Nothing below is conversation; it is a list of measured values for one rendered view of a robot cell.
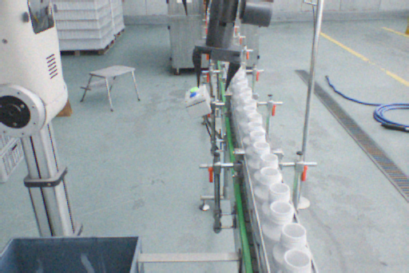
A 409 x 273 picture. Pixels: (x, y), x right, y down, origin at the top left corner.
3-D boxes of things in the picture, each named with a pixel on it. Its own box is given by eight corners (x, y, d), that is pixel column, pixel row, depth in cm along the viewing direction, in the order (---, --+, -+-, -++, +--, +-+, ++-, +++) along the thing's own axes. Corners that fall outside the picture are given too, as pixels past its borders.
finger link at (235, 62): (236, 96, 82) (243, 54, 78) (204, 92, 81) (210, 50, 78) (233, 87, 88) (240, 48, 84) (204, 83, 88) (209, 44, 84)
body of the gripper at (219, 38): (240, 60, 79) (247, 25, 76) (193, 53, 78) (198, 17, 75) (238, 53, 85) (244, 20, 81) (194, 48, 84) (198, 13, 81)
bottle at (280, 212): (255, 271, 71) (258, 199, 64) (284, 266, 72) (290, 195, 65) (265, 296, 66) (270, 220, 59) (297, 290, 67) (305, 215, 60)
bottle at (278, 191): (289, 249, 76) (295, 180, 69) (289, 271, 71) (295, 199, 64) (260, 245, 77) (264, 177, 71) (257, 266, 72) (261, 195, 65)
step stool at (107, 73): (109, 92, 497) (105, 61, 480) (140, 100, 463) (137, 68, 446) (79, 101, 463) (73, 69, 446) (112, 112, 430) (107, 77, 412)
